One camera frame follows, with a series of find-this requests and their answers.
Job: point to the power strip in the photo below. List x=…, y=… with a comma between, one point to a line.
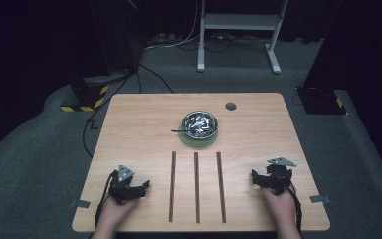
x=162, y=38

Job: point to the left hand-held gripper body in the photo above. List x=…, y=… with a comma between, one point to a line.
x=123, y=189

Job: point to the shiny metal bowl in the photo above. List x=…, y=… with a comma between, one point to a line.
x=212, y=131

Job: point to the brown wooden chopstick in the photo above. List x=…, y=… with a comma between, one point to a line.
x=196, y=186
x=221, y=186
x=172, y=186

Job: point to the person's right hand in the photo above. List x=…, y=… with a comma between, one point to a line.
x=283, y=209

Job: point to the round green coaster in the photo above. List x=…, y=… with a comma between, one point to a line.
x=197, y=143

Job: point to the grey table grommet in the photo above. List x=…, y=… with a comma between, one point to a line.
x=230, y=106

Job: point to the black stand base yellow mark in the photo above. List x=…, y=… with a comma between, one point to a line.
x=321, y=101

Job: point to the small dark stick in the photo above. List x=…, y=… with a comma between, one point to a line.
x=177, y=130

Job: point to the pile of metal pieces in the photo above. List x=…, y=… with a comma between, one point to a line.
x=199, y=125

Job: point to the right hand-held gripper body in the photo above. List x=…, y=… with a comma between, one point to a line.
x=278, y=179

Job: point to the black yellow striped stand base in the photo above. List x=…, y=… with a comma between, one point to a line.
x=86, y=99

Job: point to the grey tape piece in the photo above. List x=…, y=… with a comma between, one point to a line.
x=320, y=199
x=79, y=203

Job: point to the white metal stand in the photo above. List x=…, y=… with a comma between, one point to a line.
x=240, y=21

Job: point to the person's left hand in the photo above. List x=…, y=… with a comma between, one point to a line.
x=114, y=214

